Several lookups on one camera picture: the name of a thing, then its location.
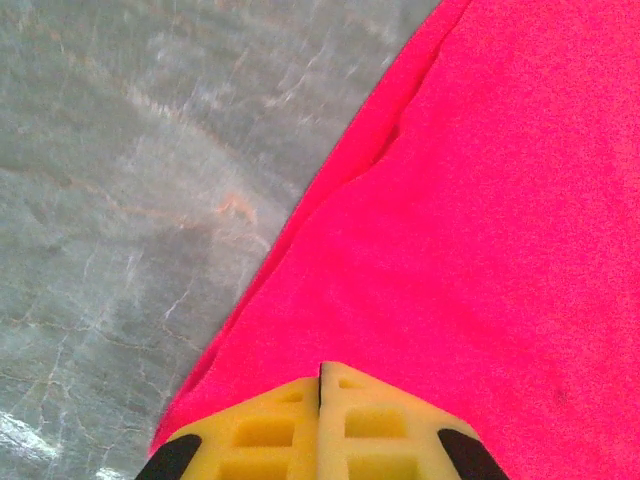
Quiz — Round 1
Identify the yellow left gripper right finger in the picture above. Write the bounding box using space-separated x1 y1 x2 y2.
319 360 511 480

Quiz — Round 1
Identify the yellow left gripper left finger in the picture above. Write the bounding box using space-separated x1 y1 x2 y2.
134 375 321 480

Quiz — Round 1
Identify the red t-shirt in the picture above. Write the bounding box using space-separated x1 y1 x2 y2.
147 0 640 480

